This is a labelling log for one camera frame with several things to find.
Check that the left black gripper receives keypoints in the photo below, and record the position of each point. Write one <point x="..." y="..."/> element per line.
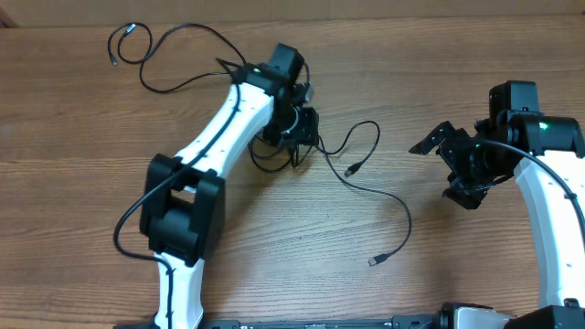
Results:
<point x="305" y="127"/>

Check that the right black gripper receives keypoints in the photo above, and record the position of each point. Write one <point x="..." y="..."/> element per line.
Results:
<point x="472" y="197"/>

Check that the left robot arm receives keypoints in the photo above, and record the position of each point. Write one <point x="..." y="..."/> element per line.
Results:
<point x="184" y="202"/>

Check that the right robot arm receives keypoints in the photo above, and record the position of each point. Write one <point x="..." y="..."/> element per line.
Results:
<point x="545" y="156"/>

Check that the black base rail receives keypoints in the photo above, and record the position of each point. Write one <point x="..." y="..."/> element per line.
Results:
<point x="356" y="323"/>

